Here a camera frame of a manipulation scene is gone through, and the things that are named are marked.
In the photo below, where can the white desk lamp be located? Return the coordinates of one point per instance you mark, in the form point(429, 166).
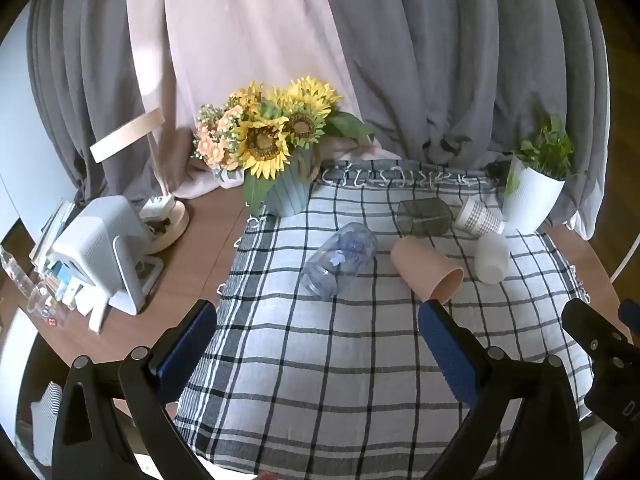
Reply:
point(127, 135)

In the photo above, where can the white power adapter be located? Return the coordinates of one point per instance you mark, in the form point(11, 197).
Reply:
point(157, 205)

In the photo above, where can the stack of books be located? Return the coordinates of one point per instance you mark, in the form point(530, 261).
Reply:
point(50, 232)

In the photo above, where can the white desktop appliance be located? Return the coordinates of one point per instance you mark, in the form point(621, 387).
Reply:
point(95, 240)

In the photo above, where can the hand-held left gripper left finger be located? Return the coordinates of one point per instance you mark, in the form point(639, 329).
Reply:
point(186, 342)

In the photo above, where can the grey curtain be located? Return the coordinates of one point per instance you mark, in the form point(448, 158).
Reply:
point(85, 85)
point(450, 60)

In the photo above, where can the checked paper cup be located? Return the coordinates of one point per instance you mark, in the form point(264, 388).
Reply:
point(477, 217)

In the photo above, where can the pink curtain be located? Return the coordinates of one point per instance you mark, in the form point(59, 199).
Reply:
point(240, 35)

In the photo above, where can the clear plastic bottle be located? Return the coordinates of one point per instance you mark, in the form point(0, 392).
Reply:
point(14, 270)

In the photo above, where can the green plant in white pot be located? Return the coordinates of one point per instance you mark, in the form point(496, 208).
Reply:
point(527, 195)

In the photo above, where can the dark clear square cup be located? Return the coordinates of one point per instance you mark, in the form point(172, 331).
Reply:
point(424, 216)

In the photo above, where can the blue-grey ribbed vase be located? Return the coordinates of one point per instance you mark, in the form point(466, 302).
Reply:
point(290, 187)

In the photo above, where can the clear plastic container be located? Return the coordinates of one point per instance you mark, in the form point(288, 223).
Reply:
point(45, 305)

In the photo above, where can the white ribbed box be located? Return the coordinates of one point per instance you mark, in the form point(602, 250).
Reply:
point(46, 420)

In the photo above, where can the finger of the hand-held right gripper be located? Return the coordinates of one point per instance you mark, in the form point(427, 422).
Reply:
point(631, 316)
point(587, 327)

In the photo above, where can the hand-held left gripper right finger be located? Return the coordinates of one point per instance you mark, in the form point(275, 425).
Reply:
point(448, 355)

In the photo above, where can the black white checked cloth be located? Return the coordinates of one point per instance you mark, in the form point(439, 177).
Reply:
point(325, 365)

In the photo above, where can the sunflower bouquet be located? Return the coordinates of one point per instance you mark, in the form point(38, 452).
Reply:
point(265, 140)

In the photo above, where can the pink cup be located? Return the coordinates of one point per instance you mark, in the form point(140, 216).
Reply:
point(425, 267)

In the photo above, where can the white cup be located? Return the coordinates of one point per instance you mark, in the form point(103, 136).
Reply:
point(492, 260)

